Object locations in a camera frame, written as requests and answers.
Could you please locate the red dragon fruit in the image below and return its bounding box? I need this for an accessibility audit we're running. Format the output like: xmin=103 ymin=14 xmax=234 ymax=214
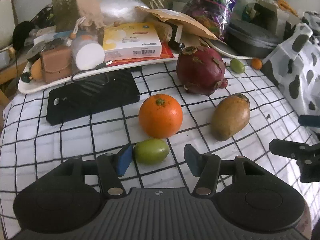
xmin=176 ymin=46 xmax=228 ymax=96

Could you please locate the cow print cloth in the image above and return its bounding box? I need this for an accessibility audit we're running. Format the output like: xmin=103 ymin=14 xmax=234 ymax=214
xmin=261 ymin=11 xmax=319 ymax=116

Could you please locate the brown-green mango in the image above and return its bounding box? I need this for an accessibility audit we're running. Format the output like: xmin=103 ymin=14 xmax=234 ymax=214
xmin=211 ymin=93 xmax=251 ymax=141

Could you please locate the orange fruit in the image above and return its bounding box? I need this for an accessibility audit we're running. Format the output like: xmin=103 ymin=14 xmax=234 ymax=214
xmin=138 ymin=94 xmax=183 ymax=139

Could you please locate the small kumquat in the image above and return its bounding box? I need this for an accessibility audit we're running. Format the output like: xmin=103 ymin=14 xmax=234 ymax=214
xmin=251 ymin=58 xmax=263 ymax=70

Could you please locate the far green jujube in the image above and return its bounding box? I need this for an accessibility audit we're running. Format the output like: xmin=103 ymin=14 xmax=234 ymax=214
xmin=229 ymin=59 xmax=246 ymax=74

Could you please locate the dark grey zip case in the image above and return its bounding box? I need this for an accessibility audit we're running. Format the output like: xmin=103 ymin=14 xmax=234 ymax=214
xmin=224 ymin=20 xmax=282 ymax=59

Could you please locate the white tray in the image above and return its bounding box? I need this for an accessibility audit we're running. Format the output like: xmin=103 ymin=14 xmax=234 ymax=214
xmin=18 ymin=53 xmax=178 ymax=94

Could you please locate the white cylindrical bottle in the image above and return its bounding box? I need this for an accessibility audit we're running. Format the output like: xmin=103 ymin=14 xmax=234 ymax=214
xmin=71 ymin=35 xmax=105 ymax=70

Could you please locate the brown leather pouch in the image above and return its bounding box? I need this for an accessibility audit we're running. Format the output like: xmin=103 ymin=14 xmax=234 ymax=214
xmin=40 ymin=46 xmax=72 ymax=83

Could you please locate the white oval plate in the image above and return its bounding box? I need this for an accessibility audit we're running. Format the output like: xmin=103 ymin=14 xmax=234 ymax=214
xmin=203 ymin=38 xmax=253 ymax=60

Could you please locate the small black bottle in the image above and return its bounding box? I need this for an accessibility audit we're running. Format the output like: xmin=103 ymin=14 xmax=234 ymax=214
xmin=168 ymin=41 xmax=185 ymax=53

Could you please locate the yellow white medicine box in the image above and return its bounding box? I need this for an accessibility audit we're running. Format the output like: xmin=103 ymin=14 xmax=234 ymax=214
xmin=103 ymin=22 xmax=162 ymax=61

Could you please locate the brown paper envelope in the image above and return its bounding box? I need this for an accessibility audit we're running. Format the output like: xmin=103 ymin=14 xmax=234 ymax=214
xmin=136 ymin=6 xmax=218 ymax=40

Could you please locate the purple snack bag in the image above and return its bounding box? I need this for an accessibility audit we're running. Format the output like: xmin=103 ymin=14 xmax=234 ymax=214
xmin=182 ymin=0 xmax=236 ymax=40

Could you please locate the white plastic bag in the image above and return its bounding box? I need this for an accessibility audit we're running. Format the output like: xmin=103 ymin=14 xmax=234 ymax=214
xmin=98 ymin=0 xmax=149 ymax=25

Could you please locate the left glass vase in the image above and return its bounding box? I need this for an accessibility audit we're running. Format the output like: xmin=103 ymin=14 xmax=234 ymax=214
xmin=52 ymin=0 xmax=78 ymax=32

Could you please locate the brown drawstring bag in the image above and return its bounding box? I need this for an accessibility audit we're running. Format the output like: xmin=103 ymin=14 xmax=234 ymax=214
xmin=75 ymin=0 xmax=104 ymax=30

